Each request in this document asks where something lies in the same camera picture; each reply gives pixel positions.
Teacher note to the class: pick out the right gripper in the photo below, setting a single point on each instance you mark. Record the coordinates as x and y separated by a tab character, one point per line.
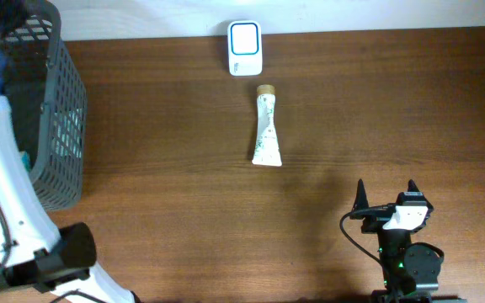
374	227

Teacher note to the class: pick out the white floral cream tube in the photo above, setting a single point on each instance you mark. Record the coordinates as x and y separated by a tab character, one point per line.
267	149

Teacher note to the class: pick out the teal tissue packet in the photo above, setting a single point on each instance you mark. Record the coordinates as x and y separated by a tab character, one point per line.
25	159

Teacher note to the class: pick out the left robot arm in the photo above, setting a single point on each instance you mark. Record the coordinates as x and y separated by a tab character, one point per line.
34	251

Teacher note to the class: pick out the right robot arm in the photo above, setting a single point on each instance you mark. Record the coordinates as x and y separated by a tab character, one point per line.
410	269

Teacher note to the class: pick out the grey plastic mesh basket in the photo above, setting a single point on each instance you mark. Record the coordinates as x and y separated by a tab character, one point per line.
49	106

